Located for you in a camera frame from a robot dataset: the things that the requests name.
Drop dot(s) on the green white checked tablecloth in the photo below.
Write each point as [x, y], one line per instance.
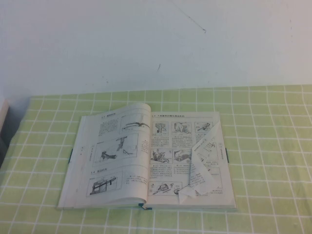
[268, 146]

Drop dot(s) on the illustrated technical book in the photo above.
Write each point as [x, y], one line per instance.
[109, 158]

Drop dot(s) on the beige board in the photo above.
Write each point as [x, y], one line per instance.
[3, 114]

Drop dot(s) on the blue tape strip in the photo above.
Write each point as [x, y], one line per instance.
[71, 156]
[227, 156]

